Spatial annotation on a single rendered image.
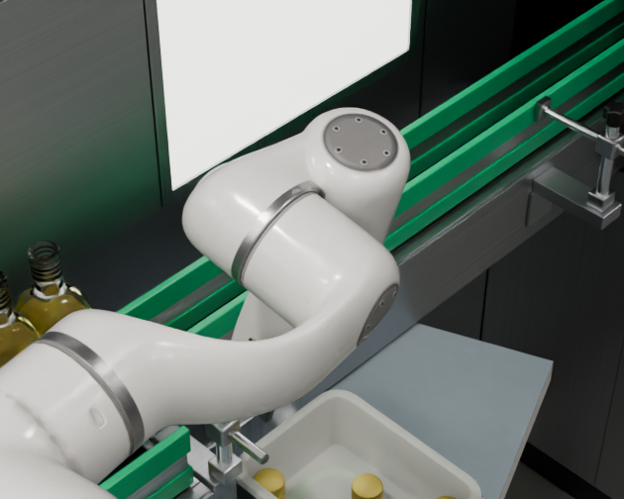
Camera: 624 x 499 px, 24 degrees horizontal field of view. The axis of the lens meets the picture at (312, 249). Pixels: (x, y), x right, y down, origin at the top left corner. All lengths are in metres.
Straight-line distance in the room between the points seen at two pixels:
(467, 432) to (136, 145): 0.51
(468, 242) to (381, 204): 0.89
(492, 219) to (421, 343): 0.18
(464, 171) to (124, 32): 0.50
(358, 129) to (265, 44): 0.71
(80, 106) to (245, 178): 0.60
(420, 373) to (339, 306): 0.92
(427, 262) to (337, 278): 0.90
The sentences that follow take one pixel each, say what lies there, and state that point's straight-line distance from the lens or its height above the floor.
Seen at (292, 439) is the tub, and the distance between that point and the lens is 1.59.
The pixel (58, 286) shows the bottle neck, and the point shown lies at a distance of 1.36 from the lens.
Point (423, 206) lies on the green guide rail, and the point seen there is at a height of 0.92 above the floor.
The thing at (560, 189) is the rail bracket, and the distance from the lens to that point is 1.86.
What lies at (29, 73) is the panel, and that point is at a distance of 1.41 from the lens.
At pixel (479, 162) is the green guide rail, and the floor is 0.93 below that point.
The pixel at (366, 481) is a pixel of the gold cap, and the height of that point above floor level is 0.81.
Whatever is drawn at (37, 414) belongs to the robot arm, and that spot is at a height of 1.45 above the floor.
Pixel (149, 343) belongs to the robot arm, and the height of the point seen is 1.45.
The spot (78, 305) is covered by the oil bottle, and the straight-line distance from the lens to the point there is 1.37.
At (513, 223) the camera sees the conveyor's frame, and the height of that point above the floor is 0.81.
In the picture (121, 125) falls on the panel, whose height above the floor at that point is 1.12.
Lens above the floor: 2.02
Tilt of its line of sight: 41 degrees down
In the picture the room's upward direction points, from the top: straight up
